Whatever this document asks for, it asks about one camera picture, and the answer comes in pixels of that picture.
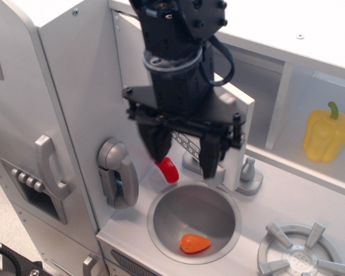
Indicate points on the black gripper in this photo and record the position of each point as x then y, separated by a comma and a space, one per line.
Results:
183, 100

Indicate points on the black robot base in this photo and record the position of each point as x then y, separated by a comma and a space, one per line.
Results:
12, 263

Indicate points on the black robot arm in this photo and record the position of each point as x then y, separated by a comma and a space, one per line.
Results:
180, 38

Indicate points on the red toy pepper slice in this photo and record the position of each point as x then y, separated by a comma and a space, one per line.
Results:
169, 170

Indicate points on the round metal sink bowl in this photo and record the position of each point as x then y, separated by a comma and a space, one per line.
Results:
192, 207

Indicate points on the grey toy faucet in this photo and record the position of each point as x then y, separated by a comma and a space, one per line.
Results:
250, 180

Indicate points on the grey toy telephone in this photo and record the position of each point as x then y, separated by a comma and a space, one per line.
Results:
118, 175

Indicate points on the orange toy carrot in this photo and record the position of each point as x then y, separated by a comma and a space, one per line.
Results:
191, 243

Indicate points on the white toy kitchen unit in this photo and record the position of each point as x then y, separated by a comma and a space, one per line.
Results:
62, 67

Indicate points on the grey oven control panel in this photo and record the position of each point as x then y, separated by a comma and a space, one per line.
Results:
130, 266

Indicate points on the yellow toy bell pepper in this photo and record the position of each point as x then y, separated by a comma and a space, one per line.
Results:
325, 134

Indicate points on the grey stove burner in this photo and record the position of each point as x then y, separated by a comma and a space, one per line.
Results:
298, 250

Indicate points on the grey ice dispenser panel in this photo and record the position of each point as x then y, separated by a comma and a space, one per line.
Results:
34, 192

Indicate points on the grey fridge door handle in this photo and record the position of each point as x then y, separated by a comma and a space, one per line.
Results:
44, 149

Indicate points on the grey lower door handle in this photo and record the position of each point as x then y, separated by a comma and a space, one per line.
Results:
92, 266

